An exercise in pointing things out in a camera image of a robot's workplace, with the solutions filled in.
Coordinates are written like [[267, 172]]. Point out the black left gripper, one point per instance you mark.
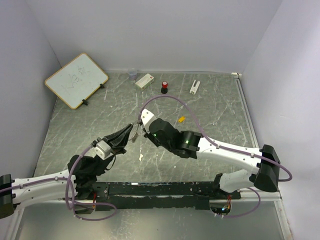
[[118, 140]]

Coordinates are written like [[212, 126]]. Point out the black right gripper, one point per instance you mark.
[[149, 135]]

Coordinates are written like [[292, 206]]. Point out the yellow key tag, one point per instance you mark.
[[181, 119]]

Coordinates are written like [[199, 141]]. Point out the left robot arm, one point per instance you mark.
[[76, 182]]

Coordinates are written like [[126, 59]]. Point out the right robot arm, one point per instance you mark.
[[258, 167]]

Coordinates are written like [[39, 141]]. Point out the red and black stamp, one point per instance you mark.
[[164, 87]]

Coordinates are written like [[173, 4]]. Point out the white cardboard box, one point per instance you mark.
[[145, 81]]

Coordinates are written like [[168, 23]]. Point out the white stapler remover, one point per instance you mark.
[[194, 88]]

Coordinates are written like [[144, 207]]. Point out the small clear plastic cup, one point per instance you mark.
[[132, 73]]

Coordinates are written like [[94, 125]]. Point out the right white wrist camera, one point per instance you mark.
[[147, 117]]

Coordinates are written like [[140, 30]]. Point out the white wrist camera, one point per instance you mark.
[[147, 117], [102, 150]]

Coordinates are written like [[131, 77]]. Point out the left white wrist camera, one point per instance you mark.
[[102, 150]]

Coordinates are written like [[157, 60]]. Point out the aluminium rail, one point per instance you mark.
[[55, 190]]

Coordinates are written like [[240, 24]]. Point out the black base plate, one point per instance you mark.
[[160, 195]]

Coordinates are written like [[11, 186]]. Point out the white board with wooden frame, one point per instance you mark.
[[75, 82]]

